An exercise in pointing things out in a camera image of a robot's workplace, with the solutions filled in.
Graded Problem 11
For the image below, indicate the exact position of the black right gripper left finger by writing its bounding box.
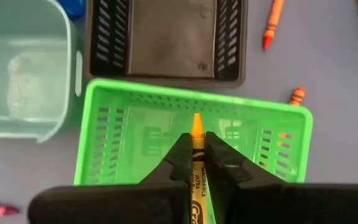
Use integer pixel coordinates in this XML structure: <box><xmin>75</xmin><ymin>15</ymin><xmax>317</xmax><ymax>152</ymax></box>
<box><xmin>28</xmin><ymin>133</ymin><xmax>194</xmax><ymax>224</ymax></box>

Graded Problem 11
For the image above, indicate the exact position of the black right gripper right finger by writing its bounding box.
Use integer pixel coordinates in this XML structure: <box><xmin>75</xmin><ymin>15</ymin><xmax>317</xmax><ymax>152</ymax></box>
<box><xmin>204</xmin><ymin>131</ymin><xmax>358</xmax><ymax>224</ymax></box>

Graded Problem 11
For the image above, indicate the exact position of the yellow crayon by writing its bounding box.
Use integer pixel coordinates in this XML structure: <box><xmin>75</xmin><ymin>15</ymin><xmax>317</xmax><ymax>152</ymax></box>
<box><xmin>190</xmin><ymin>112</ymin><xmax>208</xmax><ymax>224</ymax></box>

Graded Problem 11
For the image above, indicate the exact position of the orange crayon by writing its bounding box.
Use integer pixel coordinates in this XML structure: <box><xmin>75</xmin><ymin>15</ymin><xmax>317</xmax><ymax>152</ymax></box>
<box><xmin>262</xmin><ymin>0</ymin><xmax>285</xmax><ymax>51</ymax></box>
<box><xmin>287</xmin><ymin>86</ymin><xmax>306</xmax><ymax>107</ymax></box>

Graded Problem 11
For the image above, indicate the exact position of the teal plastic bin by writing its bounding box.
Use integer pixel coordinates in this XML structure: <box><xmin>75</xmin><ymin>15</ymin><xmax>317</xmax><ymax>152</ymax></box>
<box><xmin>0</xmin><ymin>0</ymin><xmax>85</xmax><ymax>144</ymax></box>

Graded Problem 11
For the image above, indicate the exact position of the blue plastic basket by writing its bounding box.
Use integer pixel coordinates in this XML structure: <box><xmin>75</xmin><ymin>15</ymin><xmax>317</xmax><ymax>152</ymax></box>
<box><xmin>56</xmin><ymin>0</ymin><xmax>86</xmax><ymax>20</ymax></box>

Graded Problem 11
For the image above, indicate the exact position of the green plastic basket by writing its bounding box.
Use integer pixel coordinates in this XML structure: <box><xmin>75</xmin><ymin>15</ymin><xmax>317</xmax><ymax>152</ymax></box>
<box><xmin>73</xmin><ymin>78</ymin><xmax>314</xmax><ymax>187</ymax></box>

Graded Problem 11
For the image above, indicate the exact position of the black plastic basket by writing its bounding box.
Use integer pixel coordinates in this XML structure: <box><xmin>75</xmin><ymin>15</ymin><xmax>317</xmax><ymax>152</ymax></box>
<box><xmin>84</xmin><ymin>0</ymin><xmax>249</xmax><ymax>90</ymax></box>

